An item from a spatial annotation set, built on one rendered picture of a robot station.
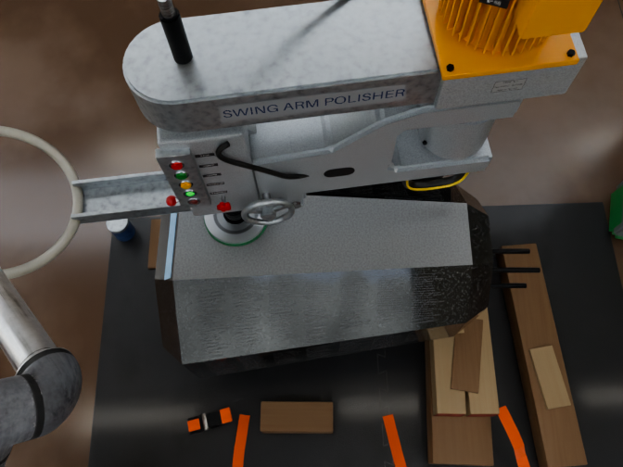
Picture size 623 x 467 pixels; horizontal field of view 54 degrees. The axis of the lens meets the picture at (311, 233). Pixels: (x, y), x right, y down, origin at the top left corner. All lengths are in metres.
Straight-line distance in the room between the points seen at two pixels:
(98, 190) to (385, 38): 1.02
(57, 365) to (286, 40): 0.79
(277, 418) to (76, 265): 1.23
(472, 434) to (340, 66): 1.76
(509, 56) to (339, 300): 1.05
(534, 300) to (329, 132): 1.57
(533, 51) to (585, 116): 2.17
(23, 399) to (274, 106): 0.73
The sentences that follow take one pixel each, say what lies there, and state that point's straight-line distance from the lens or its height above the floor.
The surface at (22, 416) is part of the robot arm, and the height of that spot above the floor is 1.68.
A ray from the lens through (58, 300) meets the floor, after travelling 3.09.
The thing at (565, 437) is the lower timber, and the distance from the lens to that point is 2.78.
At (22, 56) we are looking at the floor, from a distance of 3.85.
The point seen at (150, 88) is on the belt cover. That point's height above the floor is 1.69.
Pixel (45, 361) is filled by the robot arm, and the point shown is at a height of 1.61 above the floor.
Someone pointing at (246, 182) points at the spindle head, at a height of 1.31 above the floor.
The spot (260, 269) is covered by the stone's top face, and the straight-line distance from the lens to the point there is 2.02.
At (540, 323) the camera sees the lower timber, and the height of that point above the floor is 0.13.
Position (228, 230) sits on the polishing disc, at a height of 0.88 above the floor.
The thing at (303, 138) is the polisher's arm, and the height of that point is 1.39.
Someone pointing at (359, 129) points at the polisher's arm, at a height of 1.46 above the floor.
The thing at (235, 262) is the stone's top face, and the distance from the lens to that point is 2.04.
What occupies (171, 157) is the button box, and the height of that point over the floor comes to 1.51.
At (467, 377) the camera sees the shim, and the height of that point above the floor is 0.26.
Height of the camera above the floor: 2.73
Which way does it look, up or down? 68 degrees down
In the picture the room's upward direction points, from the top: 3 degrees counter-clockwise
